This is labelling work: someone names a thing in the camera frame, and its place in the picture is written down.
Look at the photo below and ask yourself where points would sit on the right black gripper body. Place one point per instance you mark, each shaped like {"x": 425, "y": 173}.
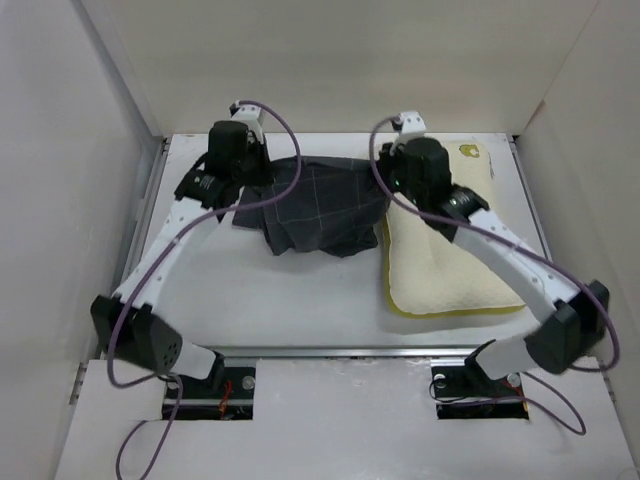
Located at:
{"x": 395, "y": 167}

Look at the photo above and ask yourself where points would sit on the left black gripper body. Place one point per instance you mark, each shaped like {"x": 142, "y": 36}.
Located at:
{"x": 253, "y": 170}

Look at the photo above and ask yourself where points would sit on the dark grey checked pillowcase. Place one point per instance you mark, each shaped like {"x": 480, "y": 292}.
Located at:
{"x": 334, "y": 208}

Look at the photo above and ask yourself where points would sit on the cream yellow pillow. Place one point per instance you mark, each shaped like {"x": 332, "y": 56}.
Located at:
{"x": 427, "y": 277}

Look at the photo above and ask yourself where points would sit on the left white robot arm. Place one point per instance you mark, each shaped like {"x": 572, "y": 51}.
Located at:
{"x": 133, "y": 323}

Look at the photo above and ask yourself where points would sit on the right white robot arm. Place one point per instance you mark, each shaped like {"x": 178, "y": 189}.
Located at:
{"x": 572, "y": 316}

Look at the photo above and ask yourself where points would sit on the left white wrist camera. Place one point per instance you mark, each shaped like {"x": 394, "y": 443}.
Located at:
{"x": 250, "y": 115}

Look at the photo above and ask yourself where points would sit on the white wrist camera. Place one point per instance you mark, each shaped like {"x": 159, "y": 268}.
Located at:
{"x": 250, "y": 115}
{"x": 408, "y": 125}

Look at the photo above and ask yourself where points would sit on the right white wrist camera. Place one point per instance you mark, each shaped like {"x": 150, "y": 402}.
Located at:
{"x": 408, "y": 125}

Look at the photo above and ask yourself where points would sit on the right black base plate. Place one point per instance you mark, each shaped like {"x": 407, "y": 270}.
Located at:
{"x": 458, "y": 397}

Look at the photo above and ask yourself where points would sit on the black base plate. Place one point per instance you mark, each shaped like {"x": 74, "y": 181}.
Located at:
{"x": 458, "y": 397}
{"x": 233, "y": 400}

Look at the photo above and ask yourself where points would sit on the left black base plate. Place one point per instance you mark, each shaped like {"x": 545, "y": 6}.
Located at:
{"x": 233, "y": 400}

